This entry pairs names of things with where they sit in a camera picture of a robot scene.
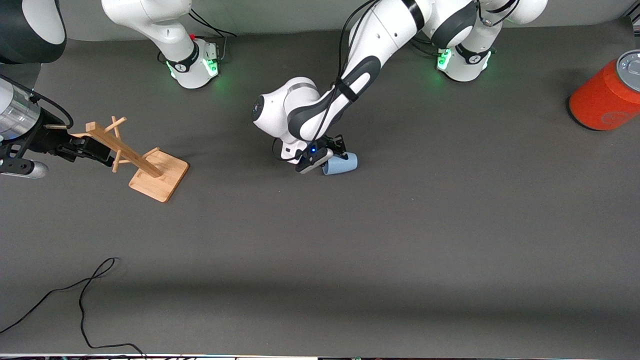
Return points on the wooden cup tree stand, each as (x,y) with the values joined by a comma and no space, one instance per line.
(157,182)

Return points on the orange cylinder with grey lid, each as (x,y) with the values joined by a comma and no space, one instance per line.
(605,100)

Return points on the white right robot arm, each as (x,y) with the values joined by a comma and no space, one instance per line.
(165,30)

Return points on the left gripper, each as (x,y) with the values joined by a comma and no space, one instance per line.
(336,143)

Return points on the light blue plastic cup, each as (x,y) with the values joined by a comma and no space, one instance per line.
(345,166)

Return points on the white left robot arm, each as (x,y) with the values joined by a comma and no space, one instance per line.
(390,30)

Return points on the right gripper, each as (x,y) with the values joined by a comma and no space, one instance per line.
(48,137)

